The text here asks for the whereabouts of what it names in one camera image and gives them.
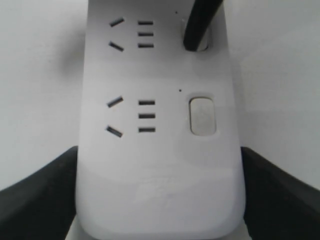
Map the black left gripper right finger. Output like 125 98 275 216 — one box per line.
241 147 320 240

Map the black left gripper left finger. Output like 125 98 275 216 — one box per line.
0 146 78 240

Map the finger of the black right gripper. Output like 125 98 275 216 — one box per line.
183 0 223 52

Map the white five-outlet power strip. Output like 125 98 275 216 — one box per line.
75 0 246 240

